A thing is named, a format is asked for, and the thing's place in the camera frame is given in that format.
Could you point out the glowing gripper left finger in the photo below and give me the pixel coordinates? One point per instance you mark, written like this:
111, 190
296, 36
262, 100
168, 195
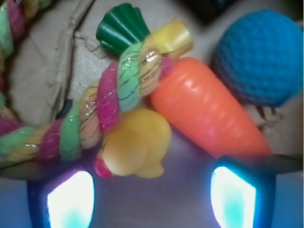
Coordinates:
64, 199

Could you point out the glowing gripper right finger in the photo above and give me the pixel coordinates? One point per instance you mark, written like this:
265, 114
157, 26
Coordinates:
242, 191

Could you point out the yellow rubber duck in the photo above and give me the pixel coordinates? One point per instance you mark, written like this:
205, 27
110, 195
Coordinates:
136, 146

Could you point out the orange plastic toy carrot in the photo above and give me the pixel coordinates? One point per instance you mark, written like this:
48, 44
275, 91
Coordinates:
197, 103

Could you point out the blue dimpled ball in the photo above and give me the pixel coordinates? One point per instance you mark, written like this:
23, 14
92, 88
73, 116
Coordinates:
260, 59

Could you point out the black square box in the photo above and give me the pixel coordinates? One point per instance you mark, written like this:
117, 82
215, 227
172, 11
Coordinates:
208, 10

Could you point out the multicolour twisted rope toy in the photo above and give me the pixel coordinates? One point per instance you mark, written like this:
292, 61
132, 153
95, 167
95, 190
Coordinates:
144, 58

